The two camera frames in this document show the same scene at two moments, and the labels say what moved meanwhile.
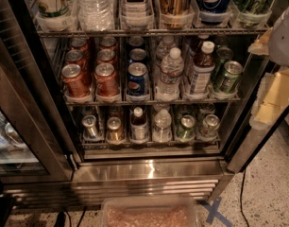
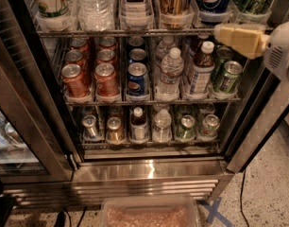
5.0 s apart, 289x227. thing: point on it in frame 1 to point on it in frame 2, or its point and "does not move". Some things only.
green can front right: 229,81 does not move
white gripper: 283,37 to 279,51
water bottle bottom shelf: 161,132 does not move
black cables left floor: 61,216 does not move
